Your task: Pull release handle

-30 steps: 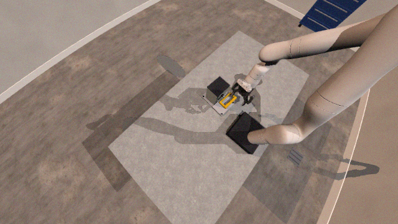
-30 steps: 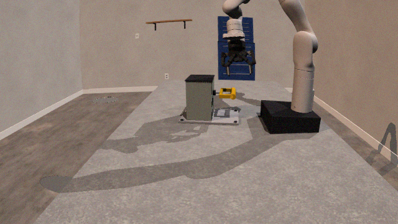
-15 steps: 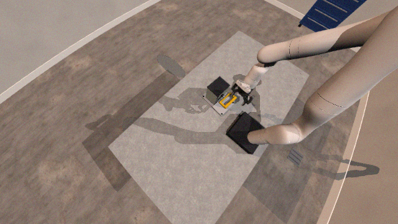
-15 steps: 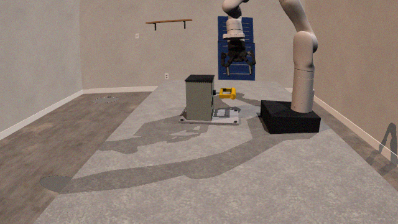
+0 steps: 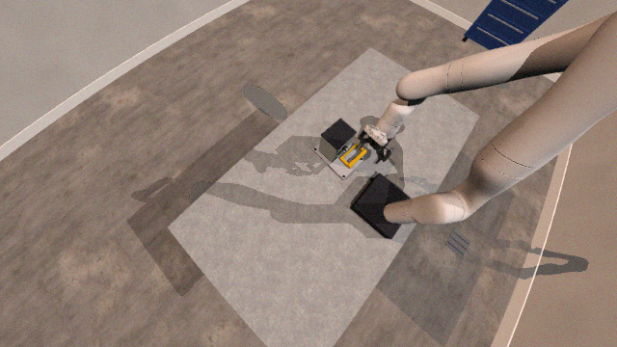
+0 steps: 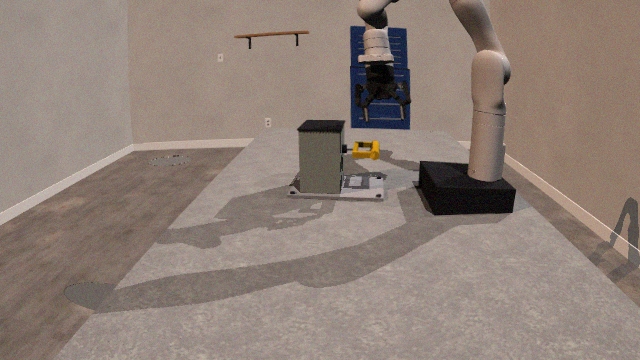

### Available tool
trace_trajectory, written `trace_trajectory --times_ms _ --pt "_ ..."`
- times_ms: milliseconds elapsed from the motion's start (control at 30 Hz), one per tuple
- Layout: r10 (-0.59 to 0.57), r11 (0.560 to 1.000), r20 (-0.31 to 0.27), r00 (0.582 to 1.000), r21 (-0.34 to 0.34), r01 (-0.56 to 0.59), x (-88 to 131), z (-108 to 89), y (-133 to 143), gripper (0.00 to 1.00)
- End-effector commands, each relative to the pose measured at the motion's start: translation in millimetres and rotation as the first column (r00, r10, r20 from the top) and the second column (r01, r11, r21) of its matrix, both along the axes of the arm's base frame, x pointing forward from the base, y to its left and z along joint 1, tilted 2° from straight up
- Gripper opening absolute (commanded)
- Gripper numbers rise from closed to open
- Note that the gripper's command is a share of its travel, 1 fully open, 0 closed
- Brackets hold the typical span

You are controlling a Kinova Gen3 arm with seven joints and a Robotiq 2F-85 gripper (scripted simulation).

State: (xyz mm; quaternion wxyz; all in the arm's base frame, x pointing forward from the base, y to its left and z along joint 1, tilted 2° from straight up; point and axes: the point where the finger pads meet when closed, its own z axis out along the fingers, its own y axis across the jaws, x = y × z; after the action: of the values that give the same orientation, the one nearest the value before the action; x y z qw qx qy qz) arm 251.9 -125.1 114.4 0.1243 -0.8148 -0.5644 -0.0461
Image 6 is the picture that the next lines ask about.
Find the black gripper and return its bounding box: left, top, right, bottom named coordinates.
left=355, top=65, right=411, bottom=123

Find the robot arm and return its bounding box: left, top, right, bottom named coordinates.
left=357, top=0, right=511, bottom=182

